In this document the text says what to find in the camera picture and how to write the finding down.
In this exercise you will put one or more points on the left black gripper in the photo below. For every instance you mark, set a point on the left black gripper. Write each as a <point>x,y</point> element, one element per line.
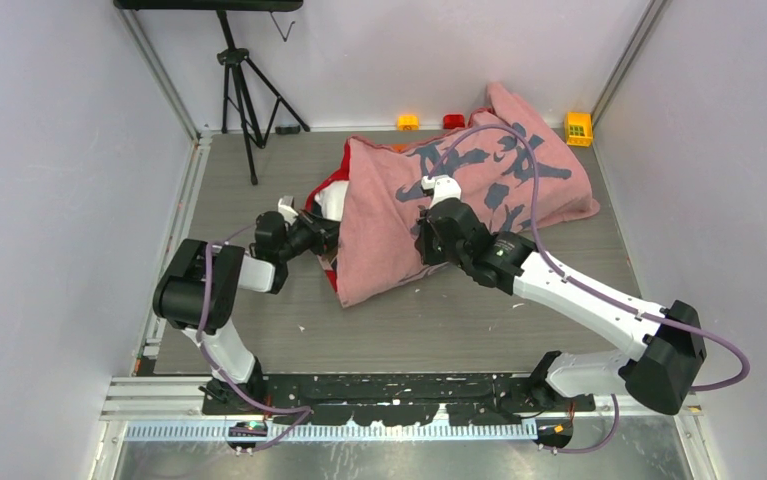
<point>317,227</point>

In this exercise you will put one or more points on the white pillow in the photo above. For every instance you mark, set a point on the white pillow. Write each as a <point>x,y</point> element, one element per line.
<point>331,200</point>

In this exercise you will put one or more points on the small black floor object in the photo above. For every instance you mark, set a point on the small black floor object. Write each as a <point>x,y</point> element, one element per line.
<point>288,129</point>

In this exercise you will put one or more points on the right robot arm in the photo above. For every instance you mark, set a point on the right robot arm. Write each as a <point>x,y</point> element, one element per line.
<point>657,351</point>

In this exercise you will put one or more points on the small yellow toy block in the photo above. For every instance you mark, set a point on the small yellow toy block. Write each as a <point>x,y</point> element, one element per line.
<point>407,122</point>

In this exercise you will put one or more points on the red toy block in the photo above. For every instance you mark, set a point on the red toy block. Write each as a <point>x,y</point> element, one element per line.
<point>453,121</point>

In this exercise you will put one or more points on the yellow green toy block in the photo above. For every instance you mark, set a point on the yellow green toy block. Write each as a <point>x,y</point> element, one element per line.
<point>578,129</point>

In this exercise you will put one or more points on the black tripod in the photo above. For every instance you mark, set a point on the black tripod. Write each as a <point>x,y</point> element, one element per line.
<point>236,95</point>

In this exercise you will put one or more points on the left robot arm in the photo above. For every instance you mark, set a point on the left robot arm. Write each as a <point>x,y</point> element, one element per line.
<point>197,292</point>

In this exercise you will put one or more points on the pink printed pillowcase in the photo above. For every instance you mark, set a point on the pink printed pillowcase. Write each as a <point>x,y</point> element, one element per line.
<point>514,168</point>

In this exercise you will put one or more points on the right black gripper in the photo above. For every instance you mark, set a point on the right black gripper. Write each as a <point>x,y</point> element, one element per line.
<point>428,256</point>

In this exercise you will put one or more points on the black overhead bar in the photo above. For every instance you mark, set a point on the black overhead bar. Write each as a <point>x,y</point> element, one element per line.
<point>210,5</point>

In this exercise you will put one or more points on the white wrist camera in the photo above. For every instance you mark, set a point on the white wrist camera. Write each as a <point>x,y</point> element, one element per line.
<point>440,188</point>
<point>286,207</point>

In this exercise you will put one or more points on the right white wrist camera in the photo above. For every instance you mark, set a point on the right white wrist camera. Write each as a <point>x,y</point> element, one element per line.
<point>440,188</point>

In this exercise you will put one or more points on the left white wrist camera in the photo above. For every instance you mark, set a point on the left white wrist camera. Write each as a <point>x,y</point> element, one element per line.
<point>286,207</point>

